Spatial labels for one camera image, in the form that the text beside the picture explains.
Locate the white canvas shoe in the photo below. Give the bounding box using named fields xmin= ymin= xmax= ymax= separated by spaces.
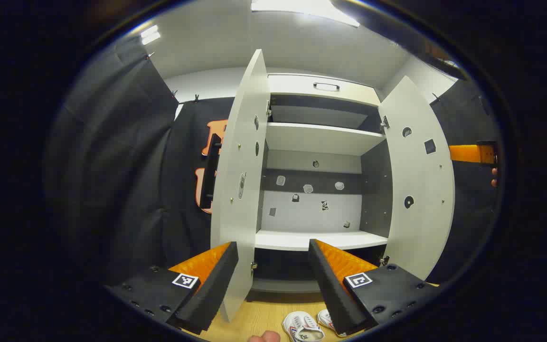
xmin=316 ymin=309 xmax=350 ymax=338
xmin=282 ymin=311 xmax=325 ymax=342

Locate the black backdrop cloth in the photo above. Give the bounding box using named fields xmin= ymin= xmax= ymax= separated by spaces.
xmin=46 ymin=36 xmax=504 ymax=285

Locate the white cabinet door camera sticker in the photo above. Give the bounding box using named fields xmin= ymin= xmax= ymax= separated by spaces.
xmin=210 ymin=49 xmax=271 ymax=323

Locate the white cabinet drawer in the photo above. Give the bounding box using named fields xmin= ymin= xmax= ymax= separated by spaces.
xmin=268 ymin=74 xmax=381 ymax=106

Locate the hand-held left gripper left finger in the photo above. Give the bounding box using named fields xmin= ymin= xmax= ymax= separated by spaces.
xmin=105 ymin=241 xmax=239 ymax=335

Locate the white cabinet door cat sticker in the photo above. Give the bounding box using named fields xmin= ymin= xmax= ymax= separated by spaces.
xmin=379 ymin=76 xmax=455 ymax=281

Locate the small ceiling light panel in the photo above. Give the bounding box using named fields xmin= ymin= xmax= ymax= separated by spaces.
xmin=141 ymin=25 xmax=161 ymax=46

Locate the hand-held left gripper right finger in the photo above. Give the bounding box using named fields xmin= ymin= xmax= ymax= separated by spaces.
xmin=308 ymin=239 xmax=440 ymax=337

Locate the large ceiling light panel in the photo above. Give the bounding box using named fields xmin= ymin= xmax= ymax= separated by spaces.
xmin=251 ymin=0 xmax=361 ymax=28

